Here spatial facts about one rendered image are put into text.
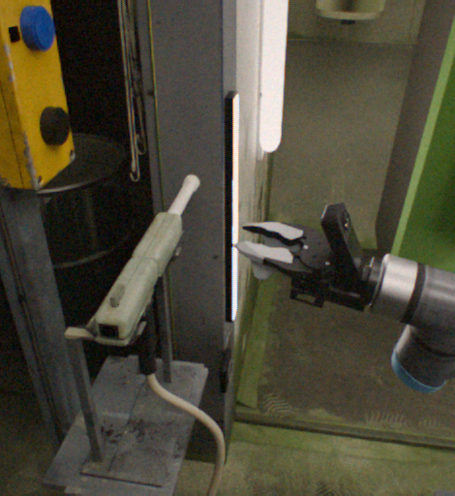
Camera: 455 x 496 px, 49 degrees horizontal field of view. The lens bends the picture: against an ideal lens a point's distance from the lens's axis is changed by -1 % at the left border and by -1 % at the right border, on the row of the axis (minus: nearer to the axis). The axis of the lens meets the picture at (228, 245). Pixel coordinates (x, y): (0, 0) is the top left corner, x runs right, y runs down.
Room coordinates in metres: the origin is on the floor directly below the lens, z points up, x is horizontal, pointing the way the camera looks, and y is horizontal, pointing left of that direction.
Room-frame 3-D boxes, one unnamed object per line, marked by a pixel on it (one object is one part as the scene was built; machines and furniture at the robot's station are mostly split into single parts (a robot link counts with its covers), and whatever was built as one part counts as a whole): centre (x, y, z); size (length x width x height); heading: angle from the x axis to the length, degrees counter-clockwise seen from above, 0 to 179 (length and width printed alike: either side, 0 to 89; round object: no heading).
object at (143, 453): (0.63, 0.16, 0.95); 0.26 x 0.15 x 0.32; 170
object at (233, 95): (1.12, -0.01, 0.96); 0.06 x 0.02 x 0.63; 170
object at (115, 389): (0.64, 0.18, 0.78); 0.31 x 0.23 x 0.01; 170
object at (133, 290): (0.75, 0.12, 1.05); 0.49 x 0.05 x 0.23; 170
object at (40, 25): (0.64, 0.23, 1.48); 0.05 x 0.02 x 0.05; 170
